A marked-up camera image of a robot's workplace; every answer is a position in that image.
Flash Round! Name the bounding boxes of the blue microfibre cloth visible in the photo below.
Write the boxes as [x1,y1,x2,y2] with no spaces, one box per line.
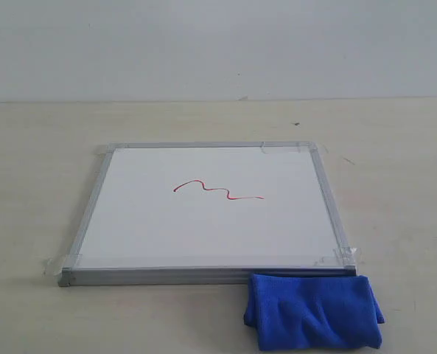
[243,274,385,351]

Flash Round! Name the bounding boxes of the clear tape back right corner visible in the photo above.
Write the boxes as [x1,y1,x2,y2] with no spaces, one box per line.
[259,141,319,154]

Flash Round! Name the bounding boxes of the clear tape corner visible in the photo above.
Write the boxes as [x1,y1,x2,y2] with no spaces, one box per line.
[313,246,361,268]
[43,254,82,277]
[259,141,319,154]
[93,144,116,155]

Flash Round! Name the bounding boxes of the clear tape back left corner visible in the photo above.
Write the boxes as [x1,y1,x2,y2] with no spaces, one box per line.
[93,144,116,155]

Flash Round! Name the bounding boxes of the clear tape front right corner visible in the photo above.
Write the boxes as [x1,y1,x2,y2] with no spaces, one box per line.
[313,246,361,268]

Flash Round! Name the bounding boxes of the clear tape front left corner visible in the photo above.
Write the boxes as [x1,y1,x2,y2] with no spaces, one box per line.
[43,254,82,277]

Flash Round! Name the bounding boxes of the white board with aluminium frame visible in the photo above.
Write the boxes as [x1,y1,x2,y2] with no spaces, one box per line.
[58,142,357,287]

